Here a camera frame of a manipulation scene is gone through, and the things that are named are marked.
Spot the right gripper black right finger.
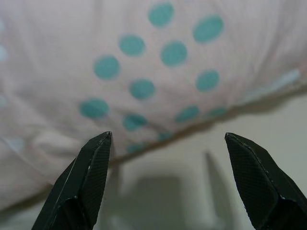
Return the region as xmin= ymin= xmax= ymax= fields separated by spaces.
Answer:
xmin=224 ymin=132 xmax=307 ymax=230

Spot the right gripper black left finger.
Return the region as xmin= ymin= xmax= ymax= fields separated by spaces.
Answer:
xmin=31 ymin=131 xmax=113 ymax=230

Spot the pink patterned pillow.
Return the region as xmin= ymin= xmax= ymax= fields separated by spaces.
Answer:
xmin=0 ymin=0 xmax=307 ymax=211

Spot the beige mattress bed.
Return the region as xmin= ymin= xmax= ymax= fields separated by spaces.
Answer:
xmin=0 ymin=94 xmax=307 ymax=230

